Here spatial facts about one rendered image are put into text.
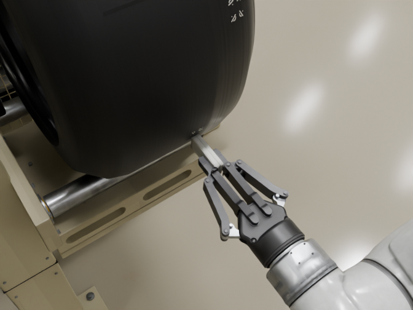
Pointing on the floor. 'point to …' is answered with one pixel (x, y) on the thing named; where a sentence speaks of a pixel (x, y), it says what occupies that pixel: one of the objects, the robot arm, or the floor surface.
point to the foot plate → (91, 300)
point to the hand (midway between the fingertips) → (206, 155)
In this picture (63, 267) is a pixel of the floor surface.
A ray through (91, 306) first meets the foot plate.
